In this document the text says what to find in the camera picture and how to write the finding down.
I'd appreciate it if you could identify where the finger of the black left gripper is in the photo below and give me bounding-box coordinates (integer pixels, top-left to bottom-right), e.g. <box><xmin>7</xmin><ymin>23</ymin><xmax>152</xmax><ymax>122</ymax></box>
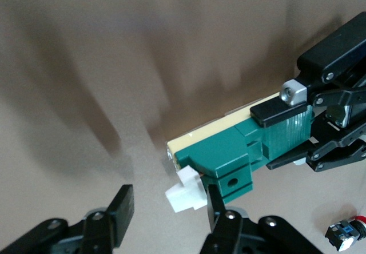
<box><xmin>249</xmin><ymin>12</ymin><xmax>366</xmax><ymax>128</ymax></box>
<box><xmin>265</xmin><ymin>138</ymin><xmax>366</xmax><ymax>174</ymax></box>

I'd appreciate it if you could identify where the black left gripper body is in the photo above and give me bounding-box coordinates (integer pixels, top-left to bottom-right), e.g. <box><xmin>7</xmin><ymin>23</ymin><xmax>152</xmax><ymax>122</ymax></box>
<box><xmin>310</xmin><ymin>76</ymin><xmax>366</xmax><ymax>145</ymax></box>

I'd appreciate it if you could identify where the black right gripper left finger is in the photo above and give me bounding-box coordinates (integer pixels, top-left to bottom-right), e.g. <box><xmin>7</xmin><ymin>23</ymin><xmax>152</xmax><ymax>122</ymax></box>
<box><xmin>0</xmin><ymin>184</ymin><xmax>136</xmax><ymax>254</ymax></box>

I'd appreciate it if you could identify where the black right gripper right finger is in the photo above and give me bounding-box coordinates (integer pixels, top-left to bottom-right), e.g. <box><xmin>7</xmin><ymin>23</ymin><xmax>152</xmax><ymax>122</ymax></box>
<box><xmin>200</xmin><ymin>183</ymin><xmax>321</xmax><ymax>254</ymax></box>

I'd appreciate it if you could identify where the green rail module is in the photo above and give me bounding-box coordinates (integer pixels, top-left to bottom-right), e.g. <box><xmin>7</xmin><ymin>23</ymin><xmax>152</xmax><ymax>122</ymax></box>
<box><xmin>165</xmin><ymin>91</ymin><xmax>314</xmax><ymax>213</ymax></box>

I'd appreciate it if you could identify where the red push button black base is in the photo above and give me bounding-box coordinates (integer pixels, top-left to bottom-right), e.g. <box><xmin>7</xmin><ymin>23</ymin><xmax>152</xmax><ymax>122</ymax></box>
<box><xmin>324</xmin><ymin>215</ymin><xmax>366</xmax><ymax>252</ymax></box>

